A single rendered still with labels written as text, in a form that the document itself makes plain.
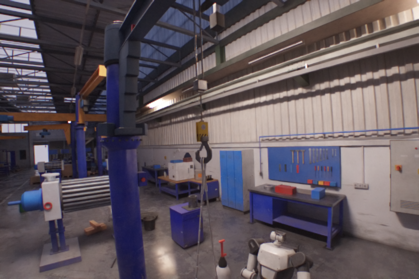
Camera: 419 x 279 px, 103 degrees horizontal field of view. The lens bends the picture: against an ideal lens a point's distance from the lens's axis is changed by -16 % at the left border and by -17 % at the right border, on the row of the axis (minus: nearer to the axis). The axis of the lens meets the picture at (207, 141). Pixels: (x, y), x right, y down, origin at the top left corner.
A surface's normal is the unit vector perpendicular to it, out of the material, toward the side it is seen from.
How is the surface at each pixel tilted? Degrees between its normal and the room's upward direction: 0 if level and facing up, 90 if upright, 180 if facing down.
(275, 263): 71
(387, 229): 90
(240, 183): 90
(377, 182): 90
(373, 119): 90
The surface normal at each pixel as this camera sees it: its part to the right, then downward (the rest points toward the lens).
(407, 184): -0.79, 0.04
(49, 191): 0.61, -0.03
